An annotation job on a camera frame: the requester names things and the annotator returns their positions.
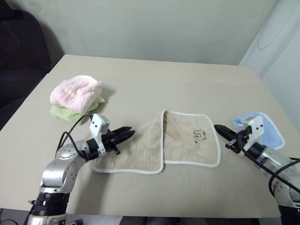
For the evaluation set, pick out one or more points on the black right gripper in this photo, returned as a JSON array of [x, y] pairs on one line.
[[237, 141]]

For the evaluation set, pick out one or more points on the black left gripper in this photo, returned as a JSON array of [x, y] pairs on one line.
[[110, 140]]

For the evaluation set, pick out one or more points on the beige towel with white trim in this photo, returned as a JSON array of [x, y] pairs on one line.
[[150, 147]]

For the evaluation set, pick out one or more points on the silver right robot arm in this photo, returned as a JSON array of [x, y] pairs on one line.
[[279, 164]]

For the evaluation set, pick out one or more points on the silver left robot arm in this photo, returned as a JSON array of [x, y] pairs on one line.
[[56, 171]]

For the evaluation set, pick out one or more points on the light blue cloth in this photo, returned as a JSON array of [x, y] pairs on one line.
[[272, 133]]

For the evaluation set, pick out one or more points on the pink fluffy towel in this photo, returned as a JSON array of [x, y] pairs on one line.
[[75, 92]]

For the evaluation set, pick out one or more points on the green fluffy towel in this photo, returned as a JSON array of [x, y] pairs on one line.
[[63, 113]]

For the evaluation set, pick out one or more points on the white door panel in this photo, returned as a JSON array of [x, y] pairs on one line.
[[274, 35]]

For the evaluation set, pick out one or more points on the dark sofa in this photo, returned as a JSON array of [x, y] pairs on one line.
[[21, 51]]

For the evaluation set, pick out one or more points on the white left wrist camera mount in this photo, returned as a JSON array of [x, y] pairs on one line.
[[97, 125]]

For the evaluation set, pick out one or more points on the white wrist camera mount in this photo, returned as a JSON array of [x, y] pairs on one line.
[[256, 127], [97, 125]]

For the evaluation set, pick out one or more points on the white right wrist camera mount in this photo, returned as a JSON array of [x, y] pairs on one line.
[[256, 127]]

